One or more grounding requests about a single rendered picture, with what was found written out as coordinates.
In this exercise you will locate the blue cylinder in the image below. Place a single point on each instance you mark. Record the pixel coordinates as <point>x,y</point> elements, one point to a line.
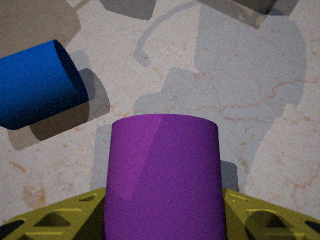
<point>37,83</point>

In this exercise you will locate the purple cylinder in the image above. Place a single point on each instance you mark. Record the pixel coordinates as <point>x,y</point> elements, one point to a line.
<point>163,180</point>

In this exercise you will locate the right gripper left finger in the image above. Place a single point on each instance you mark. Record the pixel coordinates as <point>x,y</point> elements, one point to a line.
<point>82,213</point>

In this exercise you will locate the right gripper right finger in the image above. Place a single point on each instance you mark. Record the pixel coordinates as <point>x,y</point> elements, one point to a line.
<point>245,216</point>

